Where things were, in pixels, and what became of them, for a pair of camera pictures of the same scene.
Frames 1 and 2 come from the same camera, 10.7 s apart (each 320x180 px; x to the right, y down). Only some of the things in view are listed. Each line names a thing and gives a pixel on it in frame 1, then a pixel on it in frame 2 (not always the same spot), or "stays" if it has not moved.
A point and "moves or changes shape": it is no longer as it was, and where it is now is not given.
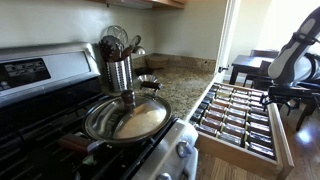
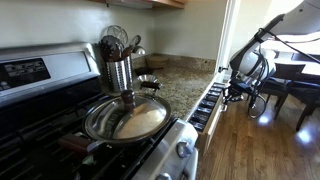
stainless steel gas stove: (45, 92) stays
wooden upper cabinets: (146, 4) stays
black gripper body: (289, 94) -> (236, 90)
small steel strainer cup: (149, 81) stays
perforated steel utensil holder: (120, 74) stays
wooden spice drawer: (235, 124) moves or changes shape
